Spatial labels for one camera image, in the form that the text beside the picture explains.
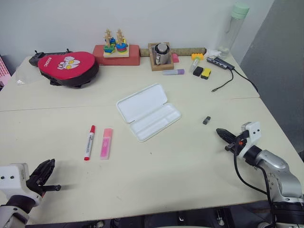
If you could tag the black whiteboard eraser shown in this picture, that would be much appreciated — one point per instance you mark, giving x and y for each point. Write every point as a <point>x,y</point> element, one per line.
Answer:
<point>198,71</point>

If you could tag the purple-capped glue stick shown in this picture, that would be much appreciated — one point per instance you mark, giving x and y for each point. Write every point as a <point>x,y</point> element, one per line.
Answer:
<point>172,72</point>

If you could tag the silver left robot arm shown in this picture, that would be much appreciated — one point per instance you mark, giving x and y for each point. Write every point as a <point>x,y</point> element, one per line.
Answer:
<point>12,213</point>

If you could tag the brown-green rolled mat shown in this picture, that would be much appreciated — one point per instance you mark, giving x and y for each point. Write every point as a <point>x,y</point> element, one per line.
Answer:
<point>187,50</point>

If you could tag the wooden colourful stacking toy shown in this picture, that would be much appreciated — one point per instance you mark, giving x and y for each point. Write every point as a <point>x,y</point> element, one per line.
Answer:
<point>116,51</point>

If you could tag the clear bottle with green lid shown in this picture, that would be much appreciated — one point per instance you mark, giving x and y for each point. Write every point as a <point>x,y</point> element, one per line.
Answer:
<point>234,31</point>

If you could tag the red cartoon punching pad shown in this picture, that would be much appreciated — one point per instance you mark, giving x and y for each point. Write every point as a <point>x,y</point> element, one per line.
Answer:
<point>66,67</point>

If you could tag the white crumpled tissue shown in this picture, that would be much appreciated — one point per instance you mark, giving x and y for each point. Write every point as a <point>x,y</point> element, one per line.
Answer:
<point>212,52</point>

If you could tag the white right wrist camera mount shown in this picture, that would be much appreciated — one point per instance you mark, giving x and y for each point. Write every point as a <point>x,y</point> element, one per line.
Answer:
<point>253,133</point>

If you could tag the yellow toy building brick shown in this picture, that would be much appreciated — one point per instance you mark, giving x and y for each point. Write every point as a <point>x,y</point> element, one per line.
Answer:
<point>197,56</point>

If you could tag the pink eraser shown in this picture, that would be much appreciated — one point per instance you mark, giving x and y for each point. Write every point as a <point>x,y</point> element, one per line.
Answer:
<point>175,58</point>

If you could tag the red whiteboard marker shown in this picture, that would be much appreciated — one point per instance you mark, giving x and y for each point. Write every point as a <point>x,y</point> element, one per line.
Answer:
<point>89,143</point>

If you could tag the stainless steel mug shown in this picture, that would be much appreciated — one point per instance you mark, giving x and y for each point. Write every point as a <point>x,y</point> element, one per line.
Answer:
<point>161,55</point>

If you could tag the pink perforated basket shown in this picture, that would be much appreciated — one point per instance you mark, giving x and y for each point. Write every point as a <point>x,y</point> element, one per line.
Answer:
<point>4,71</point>

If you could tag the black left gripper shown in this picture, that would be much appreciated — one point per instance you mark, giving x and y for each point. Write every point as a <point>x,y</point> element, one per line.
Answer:
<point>35,185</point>

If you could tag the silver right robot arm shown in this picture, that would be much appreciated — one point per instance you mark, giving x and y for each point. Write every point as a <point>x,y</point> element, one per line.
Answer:
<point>282,175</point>

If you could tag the pink highlighter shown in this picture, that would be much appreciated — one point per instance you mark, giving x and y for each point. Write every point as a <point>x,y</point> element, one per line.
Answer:
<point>106,145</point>

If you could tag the clear small plastic tube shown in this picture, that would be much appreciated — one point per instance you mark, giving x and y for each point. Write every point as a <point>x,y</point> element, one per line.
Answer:
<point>194,66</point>

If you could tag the yellow and black eraser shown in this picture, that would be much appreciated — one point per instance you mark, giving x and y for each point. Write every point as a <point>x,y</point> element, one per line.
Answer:
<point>206,73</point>

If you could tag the metal cup in wooden tray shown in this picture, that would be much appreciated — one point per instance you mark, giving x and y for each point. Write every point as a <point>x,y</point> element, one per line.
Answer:
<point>164,66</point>

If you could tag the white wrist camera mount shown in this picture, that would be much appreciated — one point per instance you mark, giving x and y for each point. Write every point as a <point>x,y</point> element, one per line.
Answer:
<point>253,133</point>
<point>12,175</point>

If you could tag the grey USB hub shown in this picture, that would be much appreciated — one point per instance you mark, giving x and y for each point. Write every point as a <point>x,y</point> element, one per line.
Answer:
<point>219,62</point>

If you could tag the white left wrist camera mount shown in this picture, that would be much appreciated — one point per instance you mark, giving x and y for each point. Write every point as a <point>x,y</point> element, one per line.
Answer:
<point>12,175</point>

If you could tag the black and grey cylindrical part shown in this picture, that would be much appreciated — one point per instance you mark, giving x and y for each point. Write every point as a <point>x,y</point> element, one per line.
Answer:
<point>206,120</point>

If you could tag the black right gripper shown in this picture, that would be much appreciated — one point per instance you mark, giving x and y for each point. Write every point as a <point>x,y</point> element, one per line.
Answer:
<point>236,142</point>

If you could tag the white plastic pencil case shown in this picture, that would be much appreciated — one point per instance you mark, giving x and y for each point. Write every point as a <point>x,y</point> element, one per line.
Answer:
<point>145,107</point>

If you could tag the red brick block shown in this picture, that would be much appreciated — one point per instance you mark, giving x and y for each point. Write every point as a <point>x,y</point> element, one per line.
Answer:
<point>133,55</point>

